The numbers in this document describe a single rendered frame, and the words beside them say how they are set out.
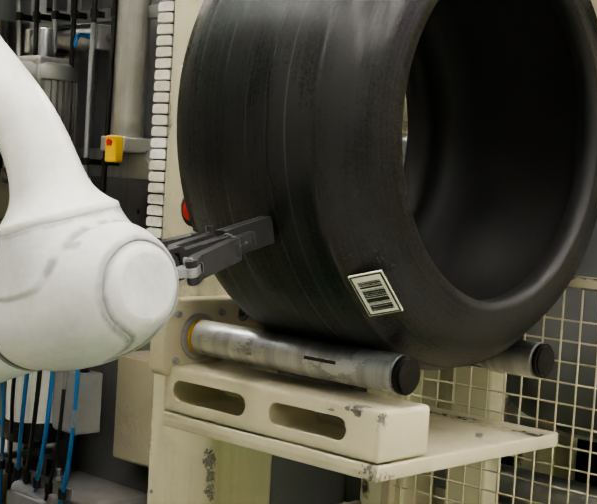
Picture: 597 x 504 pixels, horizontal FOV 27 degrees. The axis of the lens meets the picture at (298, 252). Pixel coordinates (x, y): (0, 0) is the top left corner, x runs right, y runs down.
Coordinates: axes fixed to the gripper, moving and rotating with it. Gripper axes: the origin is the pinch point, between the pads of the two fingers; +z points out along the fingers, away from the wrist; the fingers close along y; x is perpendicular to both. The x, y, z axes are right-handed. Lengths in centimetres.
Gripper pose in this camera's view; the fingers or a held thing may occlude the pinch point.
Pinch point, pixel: (245, 236)
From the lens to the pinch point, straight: 134.0
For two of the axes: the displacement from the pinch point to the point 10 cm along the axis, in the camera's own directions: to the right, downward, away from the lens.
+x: 1.1, 9.7, 2.4
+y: -7.2, -0.9, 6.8
